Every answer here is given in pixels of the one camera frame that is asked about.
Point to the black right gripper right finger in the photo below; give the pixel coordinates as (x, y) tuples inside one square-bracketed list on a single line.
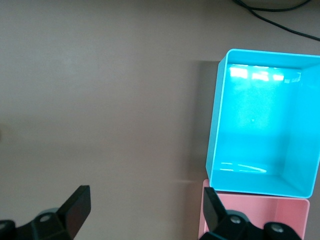
[(212, 212)]

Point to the pink plastic bin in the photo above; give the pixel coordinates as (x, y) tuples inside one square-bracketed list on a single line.
[(262, 207)]

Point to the blue plastic bin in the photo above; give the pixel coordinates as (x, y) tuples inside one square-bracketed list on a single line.
[(250, 125)]

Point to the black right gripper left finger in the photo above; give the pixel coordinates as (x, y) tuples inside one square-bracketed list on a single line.
[(67, 215)]

